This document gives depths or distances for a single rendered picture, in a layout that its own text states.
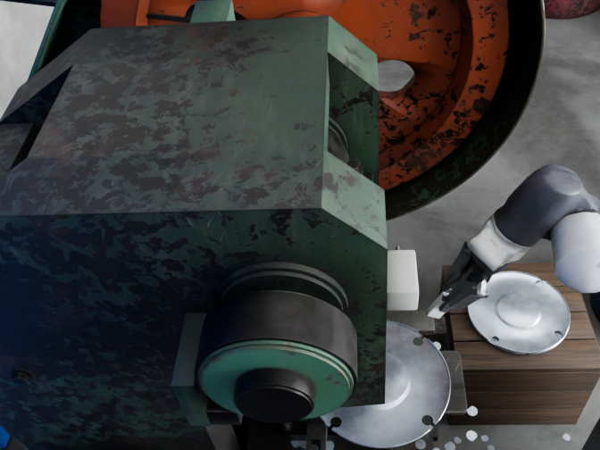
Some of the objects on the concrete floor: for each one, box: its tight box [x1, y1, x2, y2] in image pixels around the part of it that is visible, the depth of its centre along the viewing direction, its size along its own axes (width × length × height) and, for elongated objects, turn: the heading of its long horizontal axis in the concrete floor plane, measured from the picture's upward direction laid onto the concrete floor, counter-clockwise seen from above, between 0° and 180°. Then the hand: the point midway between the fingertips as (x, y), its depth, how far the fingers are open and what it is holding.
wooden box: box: [439, 263, 600, 425], centre depth 204 cm, size 40×38×35 cm
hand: (440, 305), depth 130 cm, fingers closed
